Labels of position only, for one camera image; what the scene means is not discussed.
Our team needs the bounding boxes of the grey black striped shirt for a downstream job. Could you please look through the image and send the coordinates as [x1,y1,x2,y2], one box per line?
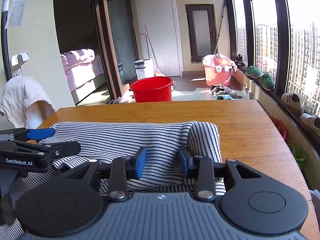
[0,120,227,240]

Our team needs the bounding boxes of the white chair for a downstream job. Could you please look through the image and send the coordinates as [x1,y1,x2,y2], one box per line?
[11,51,54,131]

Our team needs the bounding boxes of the white towel on chair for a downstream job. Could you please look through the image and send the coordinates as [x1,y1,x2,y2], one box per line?
[1,76,56,128]

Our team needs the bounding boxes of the blue slipper pair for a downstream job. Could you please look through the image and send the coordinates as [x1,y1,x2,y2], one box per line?
[215,94,238,100]

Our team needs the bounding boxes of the grey slipper pair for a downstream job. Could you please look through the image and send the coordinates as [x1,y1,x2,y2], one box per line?
[209,84,237,97]

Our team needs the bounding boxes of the red plastic bucket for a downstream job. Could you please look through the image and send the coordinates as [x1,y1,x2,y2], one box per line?
[130,76,174,103]

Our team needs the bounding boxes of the bed with pink sheet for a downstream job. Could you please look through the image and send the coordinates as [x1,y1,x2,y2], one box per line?
[60,48,106,105]

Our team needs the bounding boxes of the red basin with grass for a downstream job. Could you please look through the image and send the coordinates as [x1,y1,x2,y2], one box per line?
[269,116,287,140]

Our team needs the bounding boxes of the pink plastic bucket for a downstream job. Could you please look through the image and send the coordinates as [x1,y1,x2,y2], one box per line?
[202,53,238,86]

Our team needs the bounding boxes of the white trash bin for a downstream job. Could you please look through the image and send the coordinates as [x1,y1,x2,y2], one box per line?
[134,59,154,80]

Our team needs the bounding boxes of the green leafy plant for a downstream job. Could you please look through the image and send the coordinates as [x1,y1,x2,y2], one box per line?
[287,144,308,170]

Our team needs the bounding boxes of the green knitted shoe far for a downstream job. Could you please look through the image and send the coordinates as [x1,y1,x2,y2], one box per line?
[245,66,262,79]

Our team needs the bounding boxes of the green knitted shoe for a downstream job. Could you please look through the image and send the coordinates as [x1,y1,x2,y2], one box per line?
[245,66,262,79]
[259,73,275,91]

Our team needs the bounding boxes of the green knitted shoe near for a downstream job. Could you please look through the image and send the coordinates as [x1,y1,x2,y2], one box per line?
[259,73,275,91]

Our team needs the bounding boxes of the beige sneaker far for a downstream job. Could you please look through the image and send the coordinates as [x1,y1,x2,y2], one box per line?
[281,93,304,116]

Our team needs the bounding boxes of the beige sneaker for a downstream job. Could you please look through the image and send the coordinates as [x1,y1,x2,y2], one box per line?
[299,113,320,137]
[281,93,304,116]

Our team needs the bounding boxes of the beige sneaker near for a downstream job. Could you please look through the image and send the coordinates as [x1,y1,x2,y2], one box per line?
[299,113,320,137]

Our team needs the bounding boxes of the white wall socket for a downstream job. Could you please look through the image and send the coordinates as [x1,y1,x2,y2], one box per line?
[11,67,23,77]

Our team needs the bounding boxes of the broom with thin handle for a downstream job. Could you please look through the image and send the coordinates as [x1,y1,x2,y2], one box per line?
[144,24,165,76]

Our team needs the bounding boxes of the mop with long handle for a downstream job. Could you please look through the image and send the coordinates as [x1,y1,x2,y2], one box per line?
[214,0,227,54]

